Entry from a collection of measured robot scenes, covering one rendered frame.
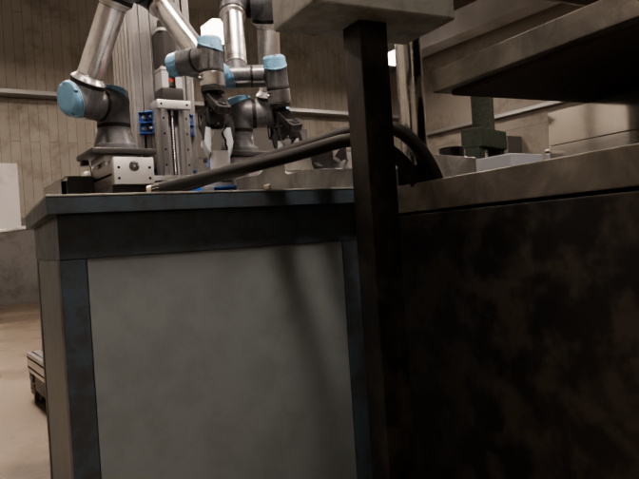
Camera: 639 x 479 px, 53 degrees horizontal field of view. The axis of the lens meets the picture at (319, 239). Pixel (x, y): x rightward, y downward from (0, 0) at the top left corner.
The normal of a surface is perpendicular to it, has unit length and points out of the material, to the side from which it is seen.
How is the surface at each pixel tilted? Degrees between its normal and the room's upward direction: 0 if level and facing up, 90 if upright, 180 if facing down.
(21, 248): 90
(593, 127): 90
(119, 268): 90
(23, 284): 90
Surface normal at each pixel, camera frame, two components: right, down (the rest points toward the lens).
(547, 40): -0.88, 0.06
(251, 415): 0.47, -0.03
